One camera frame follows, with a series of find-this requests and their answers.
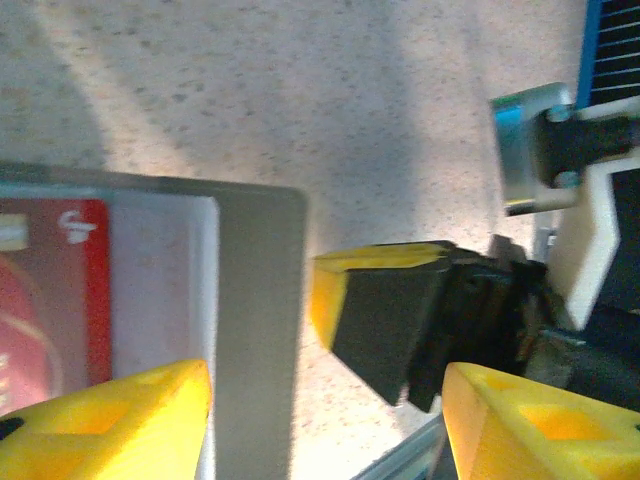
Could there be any aluminium rail frame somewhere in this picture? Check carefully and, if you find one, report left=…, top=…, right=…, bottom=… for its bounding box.
left=357, top=412, right=454, bottom=480

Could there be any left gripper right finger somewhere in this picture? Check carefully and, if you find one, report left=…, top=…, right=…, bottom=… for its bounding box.
left=442, top=362, right=640, bottom=480

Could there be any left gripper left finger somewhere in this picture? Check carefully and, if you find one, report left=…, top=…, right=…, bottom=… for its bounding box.
left=0, top=358, right=212, bottom=480

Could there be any grey card holder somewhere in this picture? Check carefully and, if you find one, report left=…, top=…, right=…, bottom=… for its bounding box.
left=0, top=163, right=309, bottom=480

